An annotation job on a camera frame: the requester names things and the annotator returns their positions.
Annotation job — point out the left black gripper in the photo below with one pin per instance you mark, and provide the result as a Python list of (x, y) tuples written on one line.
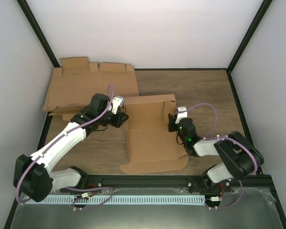
[(118, 123)]

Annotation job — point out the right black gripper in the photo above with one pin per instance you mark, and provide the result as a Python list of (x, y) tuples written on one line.
[(171, 121)]

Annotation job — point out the brown cardboard box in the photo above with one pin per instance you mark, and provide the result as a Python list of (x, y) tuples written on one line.
[(151, 147)]

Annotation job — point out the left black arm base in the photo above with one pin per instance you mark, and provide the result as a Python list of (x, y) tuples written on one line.
[(86, 182)]

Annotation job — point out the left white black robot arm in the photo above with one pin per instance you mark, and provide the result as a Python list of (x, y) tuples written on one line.
[(34, 175)]

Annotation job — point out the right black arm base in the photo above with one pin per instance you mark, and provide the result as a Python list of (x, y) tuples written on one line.
[(203, 185)]

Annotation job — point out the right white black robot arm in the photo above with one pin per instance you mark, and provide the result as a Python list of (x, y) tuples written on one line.
[(239, 157)]

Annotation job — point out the stack of flat cardboard blanks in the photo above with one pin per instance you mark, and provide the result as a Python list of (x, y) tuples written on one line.
[(74, 83)]

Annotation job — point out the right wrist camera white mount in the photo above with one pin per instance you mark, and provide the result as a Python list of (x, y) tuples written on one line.
[(180, 113)]

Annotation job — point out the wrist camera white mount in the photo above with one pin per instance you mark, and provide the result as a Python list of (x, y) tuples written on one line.
[(117, 102), (180, 113)]

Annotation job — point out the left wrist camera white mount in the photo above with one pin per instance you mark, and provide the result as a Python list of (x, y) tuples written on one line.
[(117, 102)]

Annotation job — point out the light blue slotted cable duct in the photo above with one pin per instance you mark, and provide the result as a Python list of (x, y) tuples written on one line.
[(126, 200)]

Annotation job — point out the black aluminium frame rail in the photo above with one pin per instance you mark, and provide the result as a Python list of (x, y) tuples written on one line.
[(174, 181)]

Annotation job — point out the grey metal base plate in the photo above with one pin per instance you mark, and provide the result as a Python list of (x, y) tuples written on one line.
[(242, 208)]

